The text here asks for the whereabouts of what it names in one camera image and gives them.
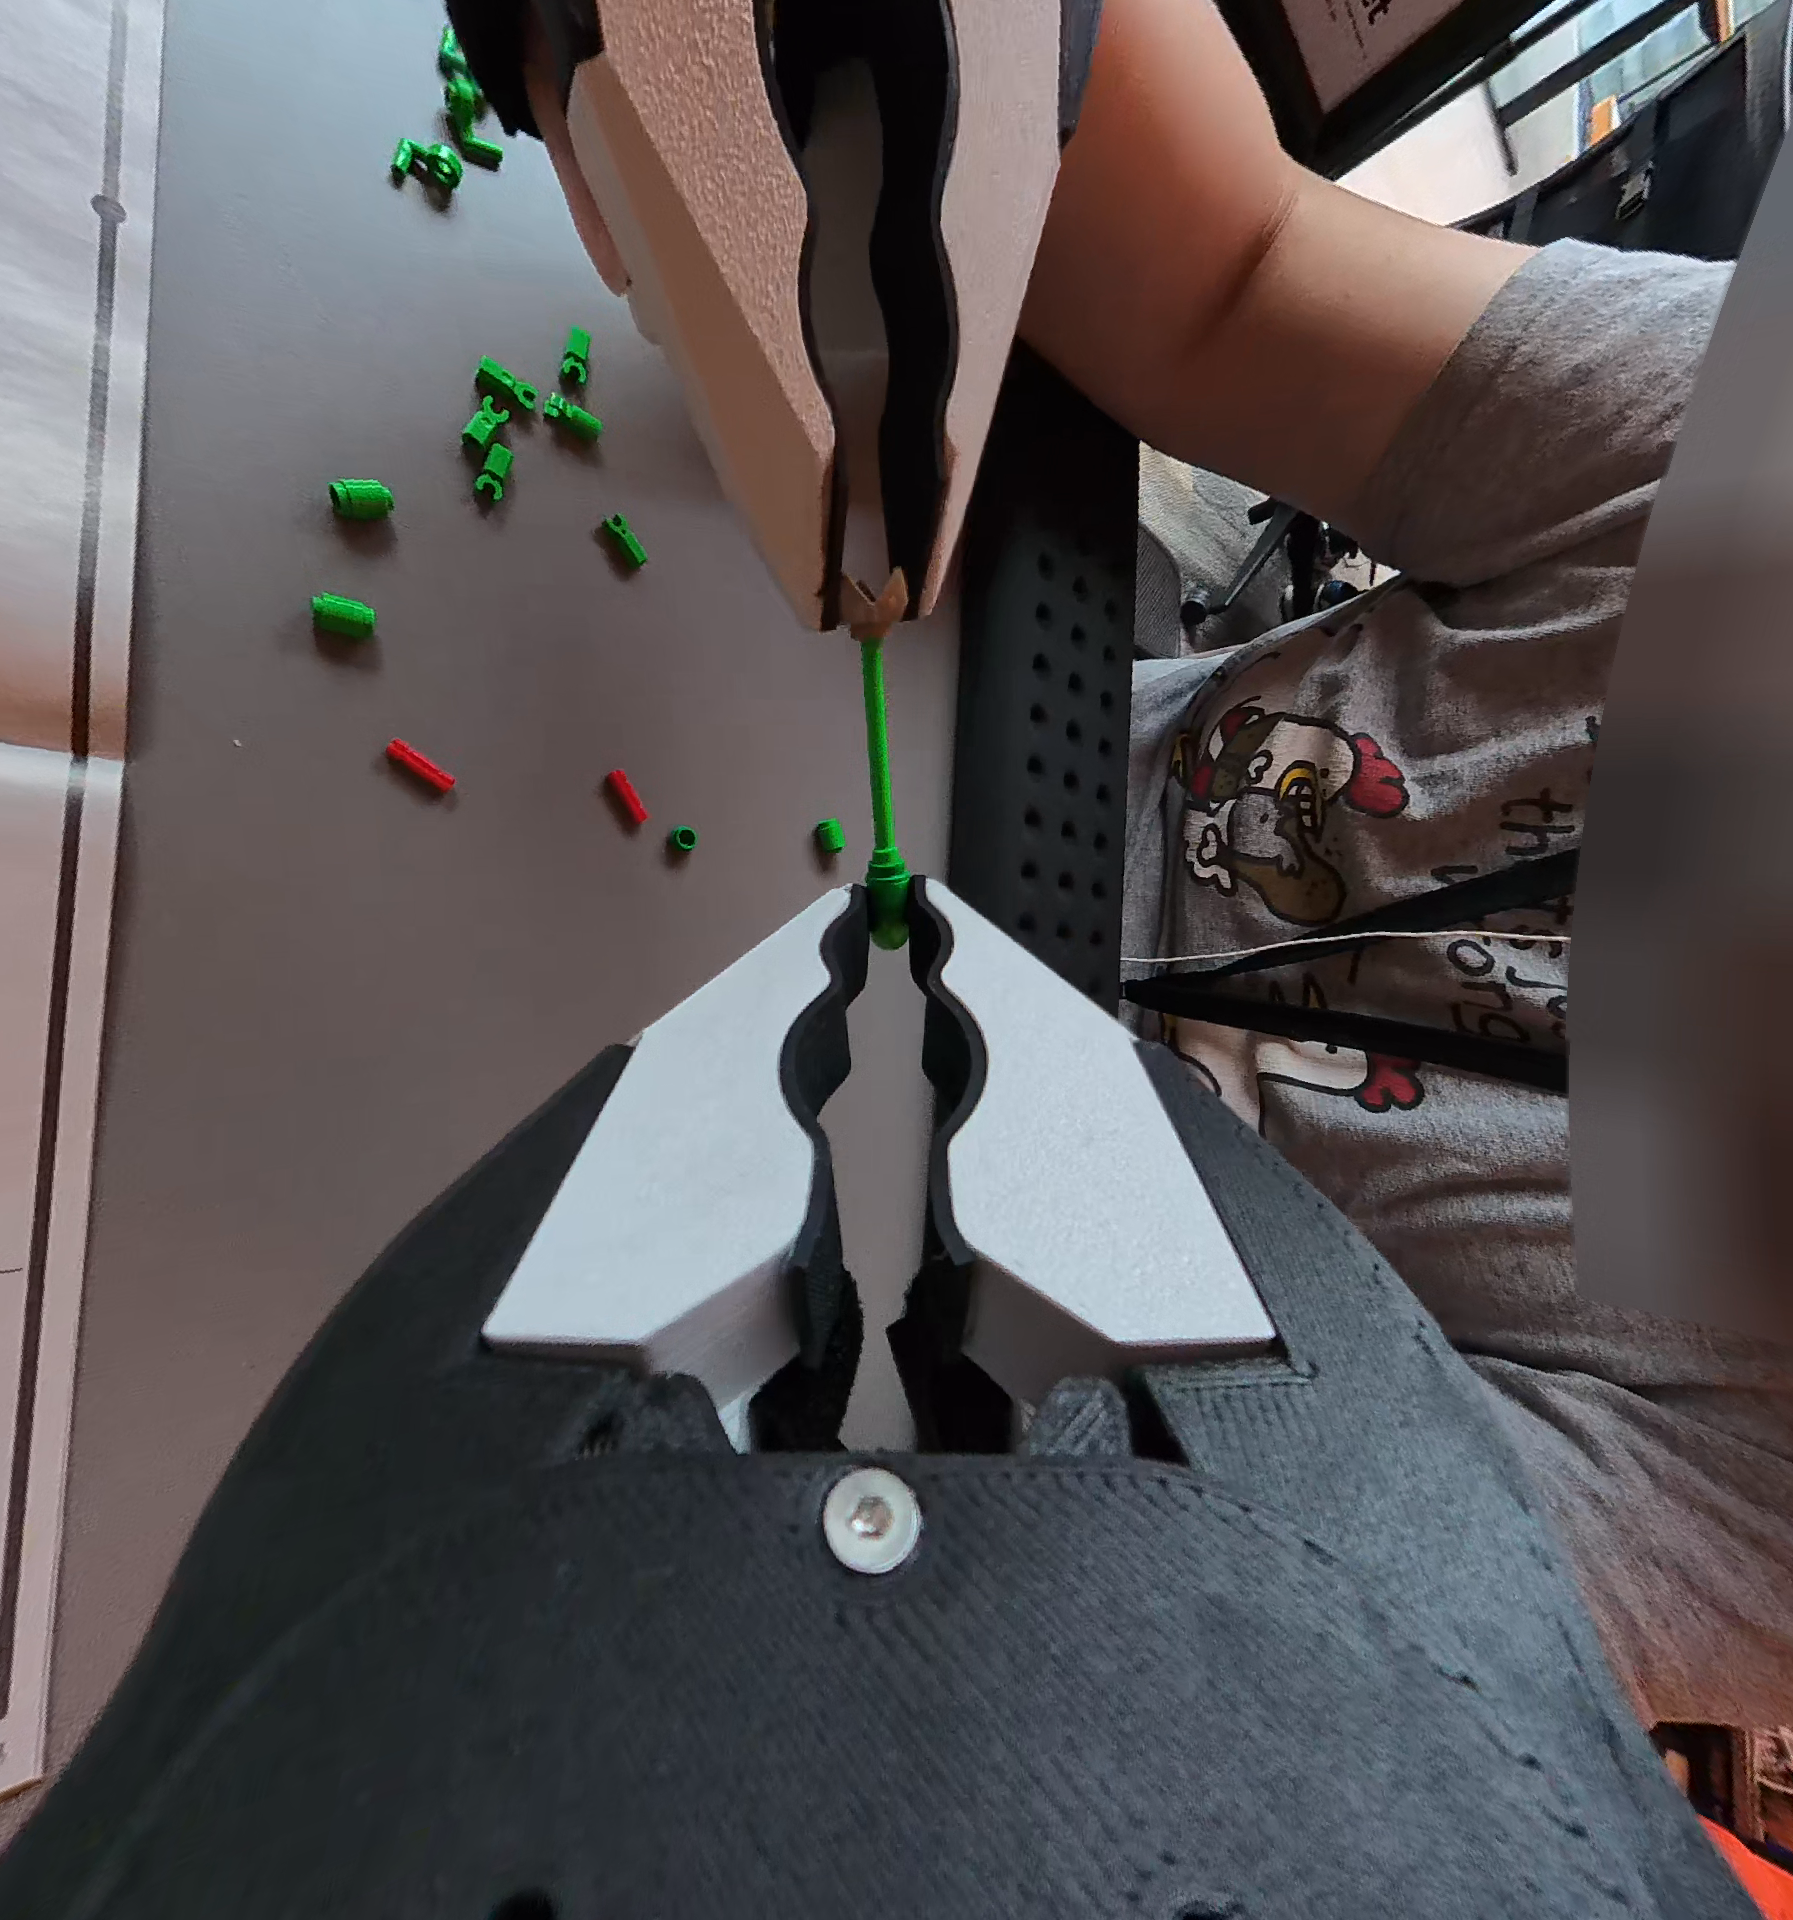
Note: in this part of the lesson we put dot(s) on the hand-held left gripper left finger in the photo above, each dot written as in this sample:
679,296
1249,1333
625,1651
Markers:
658,1200

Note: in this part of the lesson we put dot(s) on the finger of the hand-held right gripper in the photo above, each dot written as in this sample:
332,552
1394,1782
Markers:
700,225
994,179

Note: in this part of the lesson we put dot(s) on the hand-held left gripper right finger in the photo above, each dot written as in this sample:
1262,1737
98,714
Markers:
1106,1200

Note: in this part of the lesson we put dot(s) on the tan lego flower piece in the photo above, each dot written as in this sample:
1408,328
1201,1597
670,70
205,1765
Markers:
878,602

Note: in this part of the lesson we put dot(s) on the thin green lego rod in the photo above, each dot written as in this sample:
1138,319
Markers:
878,751

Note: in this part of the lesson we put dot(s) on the person's right forearm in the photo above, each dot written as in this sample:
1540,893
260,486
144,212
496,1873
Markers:
1256,271

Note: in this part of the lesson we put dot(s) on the scattered green lego clips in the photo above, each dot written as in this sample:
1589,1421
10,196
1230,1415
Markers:
503,384

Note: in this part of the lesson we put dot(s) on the red lego pin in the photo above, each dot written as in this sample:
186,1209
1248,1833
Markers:
625,794
421,765

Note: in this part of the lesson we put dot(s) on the green round lego brick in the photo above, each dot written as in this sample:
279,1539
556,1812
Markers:
359,498
342,616

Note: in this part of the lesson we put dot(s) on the lego instruction booklet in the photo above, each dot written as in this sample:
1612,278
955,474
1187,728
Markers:
10,449

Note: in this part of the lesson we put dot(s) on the person in grey shirt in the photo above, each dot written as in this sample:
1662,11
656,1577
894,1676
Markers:
1436,1200

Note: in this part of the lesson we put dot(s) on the black framed marker sign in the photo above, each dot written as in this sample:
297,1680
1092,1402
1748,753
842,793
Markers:
1361,60

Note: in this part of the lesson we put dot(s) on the black perforated chair armrest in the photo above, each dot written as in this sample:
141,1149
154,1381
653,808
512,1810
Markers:
1046,675

